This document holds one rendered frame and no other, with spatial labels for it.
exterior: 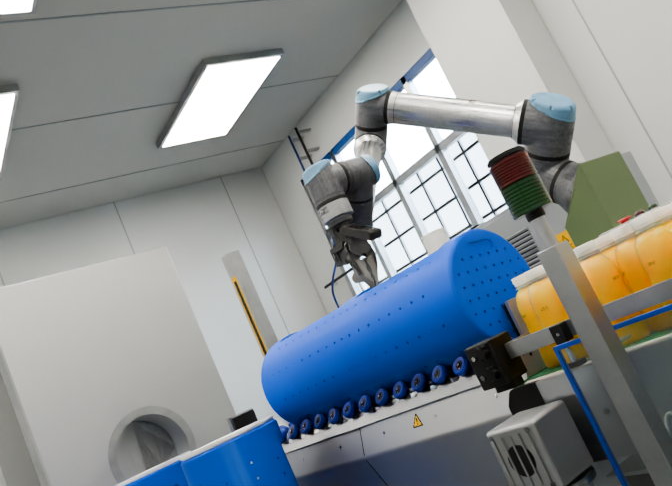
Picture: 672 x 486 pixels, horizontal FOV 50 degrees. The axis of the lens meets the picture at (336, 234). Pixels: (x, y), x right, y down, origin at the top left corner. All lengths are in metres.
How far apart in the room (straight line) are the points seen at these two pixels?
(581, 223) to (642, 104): 2.29
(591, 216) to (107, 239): 5.34
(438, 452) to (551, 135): 1.12
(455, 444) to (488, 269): 0.41
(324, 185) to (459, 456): 0.77
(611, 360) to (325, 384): 1.04
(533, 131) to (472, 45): 2.54
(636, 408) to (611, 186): 1.35
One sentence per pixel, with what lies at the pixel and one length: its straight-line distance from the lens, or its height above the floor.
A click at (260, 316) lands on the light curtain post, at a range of 3.00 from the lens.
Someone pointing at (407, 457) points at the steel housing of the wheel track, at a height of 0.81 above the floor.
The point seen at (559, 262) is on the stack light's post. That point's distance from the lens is 1.13.
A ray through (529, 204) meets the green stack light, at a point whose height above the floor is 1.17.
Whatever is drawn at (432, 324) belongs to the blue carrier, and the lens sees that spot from 1.65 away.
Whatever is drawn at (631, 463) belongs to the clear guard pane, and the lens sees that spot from 1.33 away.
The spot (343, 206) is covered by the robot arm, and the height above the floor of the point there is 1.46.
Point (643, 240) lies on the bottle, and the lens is 1.29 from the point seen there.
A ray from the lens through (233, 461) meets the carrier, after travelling 1.99.
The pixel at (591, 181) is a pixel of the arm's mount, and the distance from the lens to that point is 2.36.
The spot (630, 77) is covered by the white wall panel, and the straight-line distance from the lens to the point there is 4.63.
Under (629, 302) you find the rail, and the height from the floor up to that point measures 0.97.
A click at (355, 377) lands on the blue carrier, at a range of 1.92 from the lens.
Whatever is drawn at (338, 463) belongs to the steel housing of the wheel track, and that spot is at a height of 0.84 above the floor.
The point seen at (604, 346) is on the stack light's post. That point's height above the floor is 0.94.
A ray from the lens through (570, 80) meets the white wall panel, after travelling 4.80.
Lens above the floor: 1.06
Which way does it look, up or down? 10 degrees up
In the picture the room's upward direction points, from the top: 25 degrees counter-clockwise
